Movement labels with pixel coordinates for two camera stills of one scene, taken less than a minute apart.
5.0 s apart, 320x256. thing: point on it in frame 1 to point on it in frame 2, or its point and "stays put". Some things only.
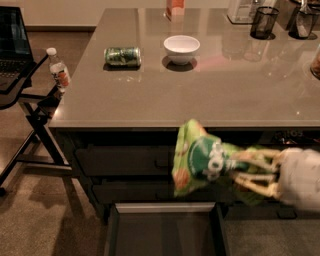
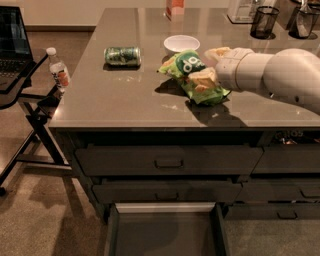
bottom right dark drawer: (267, 212) stays put
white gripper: (300, 178) to (227, 71)
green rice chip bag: (203, 160) to (180, 65)
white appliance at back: (242, 11) stays put
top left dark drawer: (125, 161) stays put
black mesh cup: (263, 22) stays put
